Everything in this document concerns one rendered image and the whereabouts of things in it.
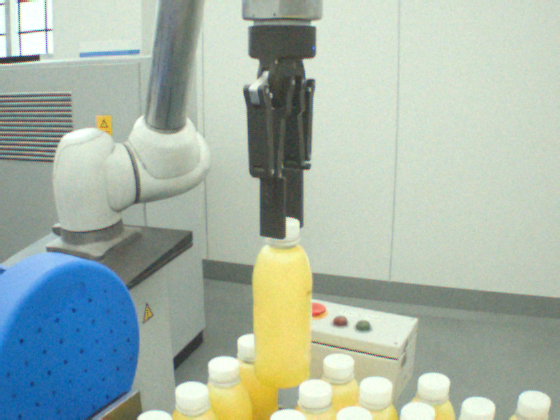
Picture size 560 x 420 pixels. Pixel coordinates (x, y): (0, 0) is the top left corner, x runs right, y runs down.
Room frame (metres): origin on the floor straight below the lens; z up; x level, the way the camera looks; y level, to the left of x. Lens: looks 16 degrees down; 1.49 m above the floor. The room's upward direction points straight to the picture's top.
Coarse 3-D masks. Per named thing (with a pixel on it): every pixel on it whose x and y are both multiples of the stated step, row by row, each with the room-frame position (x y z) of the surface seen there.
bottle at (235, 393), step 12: (216, 384) 0.66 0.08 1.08; (228, 384) 0.66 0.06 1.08; (240, 384) 0.67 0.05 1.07; (216, 396) 0.65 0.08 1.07; (228, 396) 0.65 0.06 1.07; (240, 396) 0.66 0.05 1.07; (216, 408) 0.65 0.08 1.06; (228, 408) 0.65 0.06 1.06; (240, 408) 0.65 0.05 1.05; (252, 408) 0.67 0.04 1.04
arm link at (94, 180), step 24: (72, 144) 1.31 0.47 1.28; (96, 144) 1.32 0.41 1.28; (120, 144) 1.41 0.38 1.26; (72, 168) 1.29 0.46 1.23; (96, 168) 1.31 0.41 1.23; (120, 168) 1.34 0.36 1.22; (72, 192) 1.29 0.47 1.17; (96, 192) 1.30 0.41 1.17; (120, 192) 1.34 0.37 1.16; (72, 216) 1.30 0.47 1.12; (96, 216) 1.30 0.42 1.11; (120, 216) 1.38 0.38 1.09
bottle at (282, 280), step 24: (264, 240) 0.68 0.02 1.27; (264, 264) 0.66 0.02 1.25; (288, 264) 0.65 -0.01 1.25; (264, 288) 0.65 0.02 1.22; (288, 288) 0.64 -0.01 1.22; (264, 312) 0.65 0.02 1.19; (288, 312) 0.65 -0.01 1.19; (264, 336) 0.65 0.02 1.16; (288, 336) 0.64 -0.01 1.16; (264, 360) 0.65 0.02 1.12; (288, 360) 0.65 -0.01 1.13; (264, 384) 0.65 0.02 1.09; (288, 384) 0.64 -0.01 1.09
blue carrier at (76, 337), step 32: (32, 256) 0.71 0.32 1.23; (64, 256) 0.72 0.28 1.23; (0, 288) 0.64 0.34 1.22; (32, 288) 0.63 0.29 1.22; (64, 288) 0.68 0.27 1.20; (96, 288) 0.73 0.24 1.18; (0, 320) 0.59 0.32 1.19; (32, 320) 0.62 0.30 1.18; (64, 320) 0.67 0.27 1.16; (96, 320) 0.72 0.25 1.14; (128, 320) 0.78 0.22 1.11; (0, 352) 0.57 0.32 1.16; (32, 352) 0.61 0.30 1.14; (64, 352) 0.66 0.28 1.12; (96, 352) 0.71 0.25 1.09; (128, 352) 0.77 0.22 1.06; (0, 384) 0.56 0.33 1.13; (32, 384) 0.61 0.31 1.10; (64, 384) 0.65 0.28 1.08; (96, 384) 0.70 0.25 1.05; (128, 384) 0.76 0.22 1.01; (0, 416) 0.55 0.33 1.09; (32, 416) 0.60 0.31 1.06; (64, 416) 0.64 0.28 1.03
